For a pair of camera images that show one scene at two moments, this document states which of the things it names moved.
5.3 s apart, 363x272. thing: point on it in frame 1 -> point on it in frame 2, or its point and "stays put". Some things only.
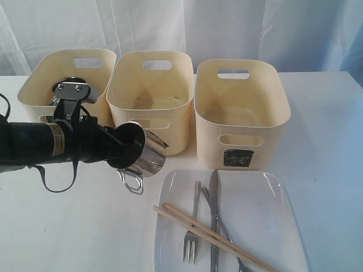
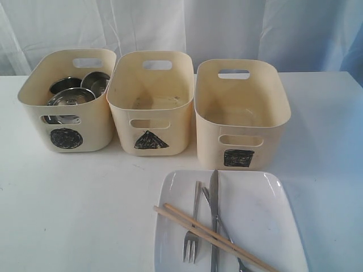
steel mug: x=151 y=162 -> x=95 y=81
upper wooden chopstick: x=220 y=237 stays put
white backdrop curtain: x=304 y=36 stays put
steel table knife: x=214 y=204 stays put
